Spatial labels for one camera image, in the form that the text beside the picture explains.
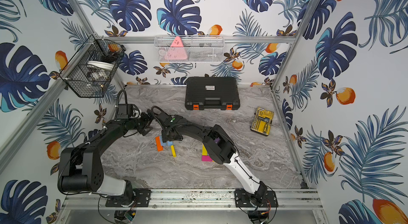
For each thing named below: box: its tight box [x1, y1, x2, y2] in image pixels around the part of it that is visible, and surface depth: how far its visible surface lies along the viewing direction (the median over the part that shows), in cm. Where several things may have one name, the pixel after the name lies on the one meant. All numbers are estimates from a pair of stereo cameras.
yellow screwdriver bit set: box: [250, 106, 275, 137], surface depth 100 cm
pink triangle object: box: [167, 36, 188, 60], surface depth 92 cm
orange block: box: [155, 135, 164, 152], surface depth 92 cm
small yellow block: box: [170, 144, 177, 158], surface depth 89 cm
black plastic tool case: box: [184, 76, 241, 111], surface depth 109 cm
